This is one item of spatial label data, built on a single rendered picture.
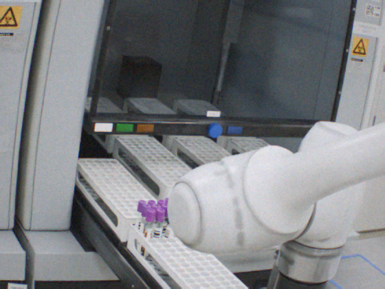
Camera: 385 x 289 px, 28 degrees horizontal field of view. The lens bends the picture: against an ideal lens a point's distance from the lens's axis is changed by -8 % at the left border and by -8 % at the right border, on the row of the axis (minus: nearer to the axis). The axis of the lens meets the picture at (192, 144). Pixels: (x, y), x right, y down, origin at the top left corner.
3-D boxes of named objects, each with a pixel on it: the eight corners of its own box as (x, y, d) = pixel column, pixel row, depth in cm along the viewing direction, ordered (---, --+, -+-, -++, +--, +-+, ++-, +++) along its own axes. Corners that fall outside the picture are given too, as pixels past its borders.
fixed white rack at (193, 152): (168, 161, 202) (172, 137, 200) (204, 161, 206) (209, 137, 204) (226, 212, 177) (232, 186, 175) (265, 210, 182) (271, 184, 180)
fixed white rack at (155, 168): (110, 161, 194) (114, 135, 192) (148, 161, 199) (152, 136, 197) (162, 215, 170) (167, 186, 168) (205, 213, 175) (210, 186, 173)
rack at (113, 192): (70, 184, 175) (73, 157, 173) (111, 184, 180) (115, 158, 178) (121, 248, 151) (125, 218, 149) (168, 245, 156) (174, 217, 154)
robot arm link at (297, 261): (271, 225, 108) (261, 263, 110) (306, 253, 101) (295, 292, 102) (323, 220, 113) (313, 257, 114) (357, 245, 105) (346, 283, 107)
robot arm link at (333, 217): (315, 215, 114) (247, 228, 106) (339, 111, 109) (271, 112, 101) (365, 243, 106) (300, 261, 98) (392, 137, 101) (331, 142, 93)
